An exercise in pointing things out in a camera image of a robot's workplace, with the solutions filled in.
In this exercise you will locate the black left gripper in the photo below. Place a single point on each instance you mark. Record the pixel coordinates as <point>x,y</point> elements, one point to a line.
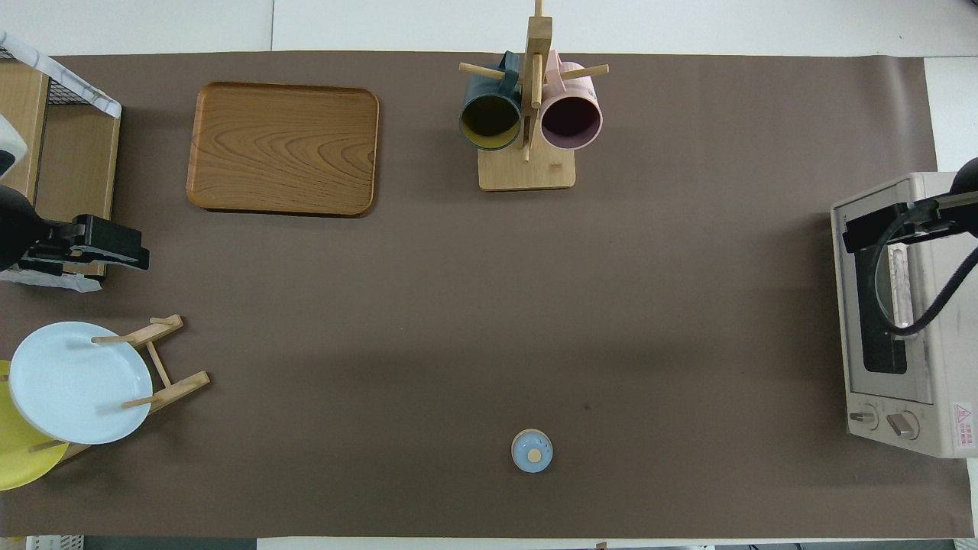
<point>15,229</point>

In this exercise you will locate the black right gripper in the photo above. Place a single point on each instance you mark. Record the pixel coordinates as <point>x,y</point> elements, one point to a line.
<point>966,183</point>

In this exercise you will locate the beige toaster oven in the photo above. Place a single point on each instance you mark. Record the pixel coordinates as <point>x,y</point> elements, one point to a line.
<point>943,344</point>

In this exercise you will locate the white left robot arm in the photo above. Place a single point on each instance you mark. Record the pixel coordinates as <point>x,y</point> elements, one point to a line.
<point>11,134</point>

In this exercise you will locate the oven knob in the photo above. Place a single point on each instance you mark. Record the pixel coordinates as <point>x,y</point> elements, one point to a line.
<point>863,417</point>
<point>904,425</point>

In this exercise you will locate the white crumpled paper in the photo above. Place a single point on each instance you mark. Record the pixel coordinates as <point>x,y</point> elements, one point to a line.
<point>46,280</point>

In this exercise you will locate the light blue plate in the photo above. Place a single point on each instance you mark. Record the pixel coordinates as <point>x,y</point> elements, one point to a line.
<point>76,389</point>

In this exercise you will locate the wooden plate rack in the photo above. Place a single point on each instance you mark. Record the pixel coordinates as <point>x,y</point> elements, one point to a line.
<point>179,387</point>

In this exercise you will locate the white checked cloth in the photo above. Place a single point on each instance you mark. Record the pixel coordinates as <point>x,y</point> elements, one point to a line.
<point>84,88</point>

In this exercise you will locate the rectangular wooden tray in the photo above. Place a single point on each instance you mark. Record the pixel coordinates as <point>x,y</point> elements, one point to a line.
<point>283,149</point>

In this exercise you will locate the yellow plate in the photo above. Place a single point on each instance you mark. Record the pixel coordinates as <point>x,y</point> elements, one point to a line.
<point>19,458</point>

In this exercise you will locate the pink mug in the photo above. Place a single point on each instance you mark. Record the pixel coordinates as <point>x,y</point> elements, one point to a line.
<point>571,122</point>

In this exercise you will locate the brown paper table mat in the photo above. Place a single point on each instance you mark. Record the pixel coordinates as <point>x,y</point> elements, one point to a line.
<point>458,321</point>

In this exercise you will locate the wooden mug tree stand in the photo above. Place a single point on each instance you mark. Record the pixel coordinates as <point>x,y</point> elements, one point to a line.
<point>527,172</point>

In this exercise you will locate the dark blue mug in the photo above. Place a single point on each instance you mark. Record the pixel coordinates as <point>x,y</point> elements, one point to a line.
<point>489,122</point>

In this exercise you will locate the blue jar with cork knob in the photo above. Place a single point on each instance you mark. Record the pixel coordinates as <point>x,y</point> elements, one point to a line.
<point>531,452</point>

